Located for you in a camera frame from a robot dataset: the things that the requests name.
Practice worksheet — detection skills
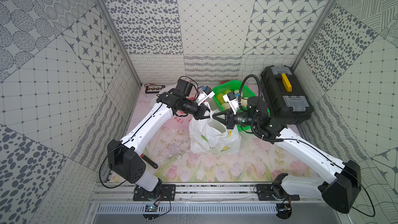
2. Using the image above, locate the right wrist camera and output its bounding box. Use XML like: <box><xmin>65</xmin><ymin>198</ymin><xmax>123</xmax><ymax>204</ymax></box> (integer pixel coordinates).
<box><xmin>224</xmin><ymin>92</ymin><xmax>239</xmax><ymax>114</ymax></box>

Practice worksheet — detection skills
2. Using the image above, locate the black small tray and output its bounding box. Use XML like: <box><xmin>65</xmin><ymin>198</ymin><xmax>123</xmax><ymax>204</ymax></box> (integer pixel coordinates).
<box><xmin>145</xmin><ymin>84</ymin><xmax>165</xmax><ymax>94</ymax></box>

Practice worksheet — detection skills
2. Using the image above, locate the green plastic basket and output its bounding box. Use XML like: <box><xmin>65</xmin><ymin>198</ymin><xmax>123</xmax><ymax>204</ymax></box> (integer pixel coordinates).
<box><xmin>213</xmin><ymin>80</ymin><xmax>273</xmax><ymax>138</ymax></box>

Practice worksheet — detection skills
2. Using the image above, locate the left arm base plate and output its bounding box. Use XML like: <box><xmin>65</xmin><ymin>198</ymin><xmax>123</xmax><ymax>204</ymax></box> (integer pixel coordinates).
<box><xmin>133</xmin><ymin>184</ymin><xmax>176</xmax><ymax>201</ymax></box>

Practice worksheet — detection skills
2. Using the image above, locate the red handled tool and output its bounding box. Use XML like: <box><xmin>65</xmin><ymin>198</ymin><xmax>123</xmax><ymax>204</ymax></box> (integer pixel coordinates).
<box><xmin>141</xmin><ymin>154</ymin><xmax>159</xmax><ymax>169</ymax></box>

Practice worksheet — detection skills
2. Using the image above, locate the white lemon print bag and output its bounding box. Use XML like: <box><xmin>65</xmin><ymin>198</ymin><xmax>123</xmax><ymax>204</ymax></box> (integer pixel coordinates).
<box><xmin>189</xmin><ymin>111</ymin><xmax>241</xmax><ymax>155</ymax></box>

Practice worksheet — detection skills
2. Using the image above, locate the floral pink table mat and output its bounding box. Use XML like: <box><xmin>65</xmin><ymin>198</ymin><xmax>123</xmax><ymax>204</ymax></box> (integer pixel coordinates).
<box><xmin>108</xmin><ymin>83</ymin><xmax>318</xmax><ymax>183</ymax></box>

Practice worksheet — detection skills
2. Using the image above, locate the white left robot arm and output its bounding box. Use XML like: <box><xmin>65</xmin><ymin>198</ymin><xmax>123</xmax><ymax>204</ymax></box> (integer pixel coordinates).
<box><xmin>105</xmin><ymin>87</ymin><xmax>215</xmax><ymax>198</ymax></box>

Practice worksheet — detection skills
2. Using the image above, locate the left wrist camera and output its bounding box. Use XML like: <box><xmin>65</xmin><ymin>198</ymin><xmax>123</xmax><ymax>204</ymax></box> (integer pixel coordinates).
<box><xmin>196</xmin><ymin>86</ymin><xmax>215</xmax><ymax>105</ymax></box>

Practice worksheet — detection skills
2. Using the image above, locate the black plastic toolbox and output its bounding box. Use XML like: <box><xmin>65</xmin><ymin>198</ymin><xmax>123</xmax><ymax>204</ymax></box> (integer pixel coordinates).
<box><xmin>260</xmin><ymin>65</ymin><xmax>314</xmax><ymax>125</ymax></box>

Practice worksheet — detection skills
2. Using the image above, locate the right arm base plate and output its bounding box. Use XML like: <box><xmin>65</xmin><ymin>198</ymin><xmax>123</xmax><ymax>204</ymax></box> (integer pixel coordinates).
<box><xmin>254</xmin><ymin>184</ymin><xmax>300</xmax><ymax>201</ymax></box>

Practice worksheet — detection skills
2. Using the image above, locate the white pear right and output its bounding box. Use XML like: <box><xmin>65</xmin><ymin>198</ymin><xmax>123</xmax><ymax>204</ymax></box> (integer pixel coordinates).
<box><xmin>240</xmin><ymin>99</ymin><xmax>248</xmax><ymax>110</ymax></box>

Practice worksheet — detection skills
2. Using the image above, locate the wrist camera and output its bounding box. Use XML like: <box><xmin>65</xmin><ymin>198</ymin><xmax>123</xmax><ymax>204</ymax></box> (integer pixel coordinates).
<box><xmin>196</xmin><ymin>86</ymin><xmax>215</xmax><ymax>105</ymax></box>
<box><xmin>224</xmin><ymin>92</ymin><xmax>239</xmax><ymax>114</ymax></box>

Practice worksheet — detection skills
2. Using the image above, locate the green pear left back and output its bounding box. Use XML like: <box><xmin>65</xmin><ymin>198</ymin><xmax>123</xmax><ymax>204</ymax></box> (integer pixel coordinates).
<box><xmin>216</xmin><ymin>93</ymin><xmax>225</xmax><ymax>105</ymax></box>

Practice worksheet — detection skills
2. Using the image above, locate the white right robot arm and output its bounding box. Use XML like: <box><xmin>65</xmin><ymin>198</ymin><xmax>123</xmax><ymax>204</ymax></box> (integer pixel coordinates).
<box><xmin>212</xmin><ymin>96</ymin><xmax>362</xmax><ymax>214</ymax></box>

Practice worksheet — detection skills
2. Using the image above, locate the pink patterned plastic bag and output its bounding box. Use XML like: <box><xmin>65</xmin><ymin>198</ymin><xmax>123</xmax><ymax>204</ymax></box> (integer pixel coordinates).
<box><xmin>150</xmin><ymin>84</ymin><xmax>196</xmax><ymax>130</ymax></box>

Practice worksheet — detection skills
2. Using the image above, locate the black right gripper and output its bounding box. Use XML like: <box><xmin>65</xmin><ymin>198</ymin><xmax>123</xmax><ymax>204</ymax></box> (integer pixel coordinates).
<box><xmin>212</xmin><ymin>108</ymin><xmax>259</xmax><ymax>131</ymax></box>

